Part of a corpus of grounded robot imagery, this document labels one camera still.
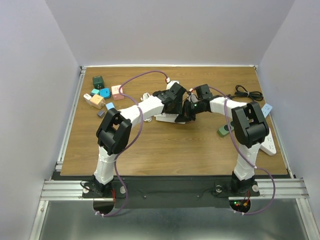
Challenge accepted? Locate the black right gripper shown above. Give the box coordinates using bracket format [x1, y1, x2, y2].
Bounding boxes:
[175, 99, 204, 123]

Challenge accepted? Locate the teal usb charger plug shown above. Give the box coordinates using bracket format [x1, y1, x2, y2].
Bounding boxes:
[90, 88, 100, 97]

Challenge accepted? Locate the blue square adapter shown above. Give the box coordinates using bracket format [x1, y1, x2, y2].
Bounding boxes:
[99, 88, 111, 99]

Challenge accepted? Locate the dark grey small adapter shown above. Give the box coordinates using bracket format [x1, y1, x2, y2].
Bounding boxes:
[97, 110, 106, 119]

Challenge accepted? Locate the aluminium front rail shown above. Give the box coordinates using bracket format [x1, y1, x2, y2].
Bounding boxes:
[40, 176, 309, 201]

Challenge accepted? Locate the orange cube adapter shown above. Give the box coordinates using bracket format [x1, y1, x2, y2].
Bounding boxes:
[90, 94, 106, 109]

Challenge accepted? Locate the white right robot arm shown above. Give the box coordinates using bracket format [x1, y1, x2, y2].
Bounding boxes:
[175, 84, 270, 195]

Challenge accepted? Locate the white square adapter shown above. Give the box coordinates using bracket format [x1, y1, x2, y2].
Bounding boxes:
[83, 93, 92, 104]

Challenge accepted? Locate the aluminium left side rail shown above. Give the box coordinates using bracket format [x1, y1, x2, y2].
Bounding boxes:
[55, 66, 87, 172]

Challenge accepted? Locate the light blue small adapter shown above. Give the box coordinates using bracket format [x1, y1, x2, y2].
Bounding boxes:
[105, 102, 115, 111]

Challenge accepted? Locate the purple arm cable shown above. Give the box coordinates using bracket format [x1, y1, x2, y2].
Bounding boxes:
[189, 86, 277, 216]
[96, 70, 171, 218]

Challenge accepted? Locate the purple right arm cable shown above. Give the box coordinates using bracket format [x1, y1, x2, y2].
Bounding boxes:
[189, 86, 277, 216]

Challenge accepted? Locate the white triangular power strip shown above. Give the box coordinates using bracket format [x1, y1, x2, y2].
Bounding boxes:
[260, 129, 277, 156]

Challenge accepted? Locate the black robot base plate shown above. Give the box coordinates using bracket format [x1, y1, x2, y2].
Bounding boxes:
[81, 175, 260, 209]

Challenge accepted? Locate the light blue power strip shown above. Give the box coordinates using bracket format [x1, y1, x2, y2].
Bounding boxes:
[261, 103, 273, 118]

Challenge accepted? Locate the dark green power strip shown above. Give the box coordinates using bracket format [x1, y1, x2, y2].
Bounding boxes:
[217, 121, 234, 138]

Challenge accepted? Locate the pink cube adapter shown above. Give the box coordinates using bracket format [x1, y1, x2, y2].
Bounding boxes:
[111, 85, 125, 101]

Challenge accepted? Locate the dark green charger plug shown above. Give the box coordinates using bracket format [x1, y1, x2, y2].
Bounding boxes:
[92, 75, 105, 90]

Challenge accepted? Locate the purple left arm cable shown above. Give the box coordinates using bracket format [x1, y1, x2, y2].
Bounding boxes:
[96, 70, 171, 218]

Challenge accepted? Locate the aluminium rail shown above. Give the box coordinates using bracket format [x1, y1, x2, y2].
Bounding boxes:
[55, 66, 87, 172]
[40, 176, 309, 201]

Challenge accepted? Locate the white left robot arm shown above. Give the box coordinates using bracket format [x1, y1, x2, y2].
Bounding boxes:
[93, 81, 187, 197]

